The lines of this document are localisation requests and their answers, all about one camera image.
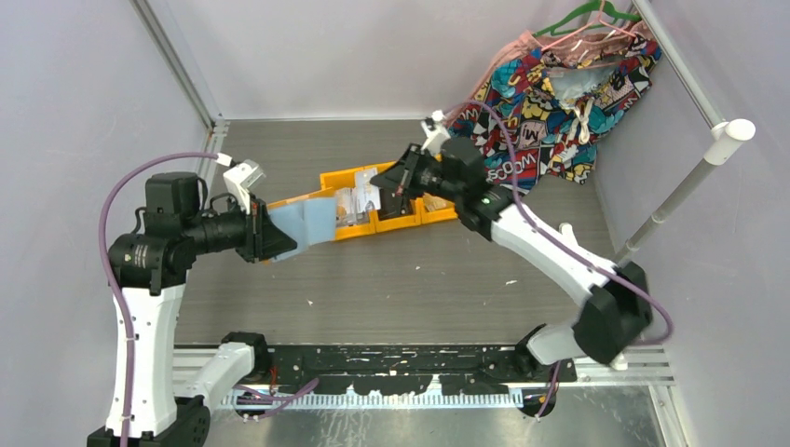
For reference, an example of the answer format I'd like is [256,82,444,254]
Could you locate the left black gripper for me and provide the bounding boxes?
[183,192,295,263]

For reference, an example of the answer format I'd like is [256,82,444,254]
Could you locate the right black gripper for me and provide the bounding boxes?
[371,144,462,204]

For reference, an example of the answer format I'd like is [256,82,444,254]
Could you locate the yellow card holder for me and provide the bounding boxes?
[267,188,337,263]

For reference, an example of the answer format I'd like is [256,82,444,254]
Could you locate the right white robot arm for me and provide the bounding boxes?
[371,138,653,383]

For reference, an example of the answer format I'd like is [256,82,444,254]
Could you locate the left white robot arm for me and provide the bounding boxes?
[87,172,297,446]

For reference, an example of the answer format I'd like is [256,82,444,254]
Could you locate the cards in left bin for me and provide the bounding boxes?
[334,187,376,227]

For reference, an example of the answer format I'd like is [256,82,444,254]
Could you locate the black items in middle bin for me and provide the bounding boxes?
[377,190,414,221]

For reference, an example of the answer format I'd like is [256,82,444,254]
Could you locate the banknotes in right bin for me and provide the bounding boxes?
[422,194,449,212]

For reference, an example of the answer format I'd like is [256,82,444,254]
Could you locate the middle yellow bin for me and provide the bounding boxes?
[355,161,421,234]

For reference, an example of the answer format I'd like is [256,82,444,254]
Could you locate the right yellow bin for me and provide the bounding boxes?
[411,174,457,226]

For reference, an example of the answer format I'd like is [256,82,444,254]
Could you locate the colourful comic print shorts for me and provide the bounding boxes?
[445,32,662,191]

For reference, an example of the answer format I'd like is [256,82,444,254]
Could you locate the pink garment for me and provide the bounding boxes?
[440,21,649,130]

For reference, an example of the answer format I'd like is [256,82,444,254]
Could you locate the pink hanger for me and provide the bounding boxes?
[536,20,644,68]

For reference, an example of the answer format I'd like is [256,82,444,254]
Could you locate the green hanger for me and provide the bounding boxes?
[533,1,642,37]

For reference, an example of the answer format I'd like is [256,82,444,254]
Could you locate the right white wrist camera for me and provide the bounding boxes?
[421,110,450,156]

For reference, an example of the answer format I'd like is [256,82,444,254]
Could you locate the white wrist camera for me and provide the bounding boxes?
[216,153,266,214]
[421,110,450,156]

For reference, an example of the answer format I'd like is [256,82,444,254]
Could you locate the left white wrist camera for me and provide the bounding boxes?
[216,153,266,214]

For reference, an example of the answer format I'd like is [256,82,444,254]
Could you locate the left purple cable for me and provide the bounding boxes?
[98,151,224,447]

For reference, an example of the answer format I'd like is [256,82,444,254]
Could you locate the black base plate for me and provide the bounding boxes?
[219,332,579,421]

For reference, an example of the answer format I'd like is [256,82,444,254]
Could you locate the white clothes rail pole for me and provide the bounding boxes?
[558,118,756,372]

